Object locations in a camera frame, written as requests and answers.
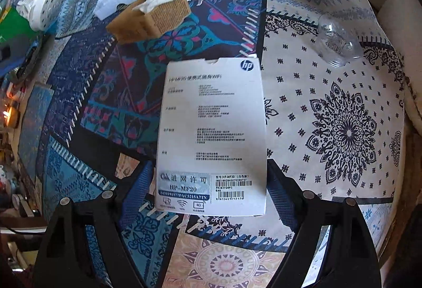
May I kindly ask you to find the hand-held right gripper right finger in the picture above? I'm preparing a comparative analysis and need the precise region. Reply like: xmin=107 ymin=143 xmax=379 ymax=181
xmin=265 ymin=159 xmax=391 ymax=288

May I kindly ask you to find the clear plastic cup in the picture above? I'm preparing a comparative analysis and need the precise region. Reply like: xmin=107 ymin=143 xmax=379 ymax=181
xmin=318 ymin=16 xmax=363 ymax=68

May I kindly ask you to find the lit candle jar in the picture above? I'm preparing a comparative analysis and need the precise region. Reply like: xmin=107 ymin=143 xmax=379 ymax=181
xmin=0 ymin=95 xmax=21 ymax=130

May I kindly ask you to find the patchwork patterned tablecloth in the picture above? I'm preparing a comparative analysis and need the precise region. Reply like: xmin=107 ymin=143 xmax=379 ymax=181
xmin=13 ymin=0 xmax=409 ymax=288

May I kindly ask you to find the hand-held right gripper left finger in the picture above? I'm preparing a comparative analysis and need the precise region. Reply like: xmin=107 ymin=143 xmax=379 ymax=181
xmin=33 ymin=161 xmax=155 ymax=288

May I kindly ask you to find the white printed box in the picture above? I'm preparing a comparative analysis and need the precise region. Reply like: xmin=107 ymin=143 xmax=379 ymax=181
xmin=156 ymin=56 xmax=267 ymax=217

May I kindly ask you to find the white perforated round lid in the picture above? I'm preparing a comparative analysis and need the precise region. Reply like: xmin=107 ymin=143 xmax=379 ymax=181
xmin=28 ymin=0 xmax=75 ymax=32

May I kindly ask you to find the brown woven tissue box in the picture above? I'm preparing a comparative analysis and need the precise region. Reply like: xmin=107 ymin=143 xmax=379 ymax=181
xmin=106 ymin=0 xmax=221 ymax=45

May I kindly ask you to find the green metal box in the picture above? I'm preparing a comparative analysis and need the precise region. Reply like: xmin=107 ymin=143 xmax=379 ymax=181
xmin=0 ymin=6 xmax=37 ymax=54

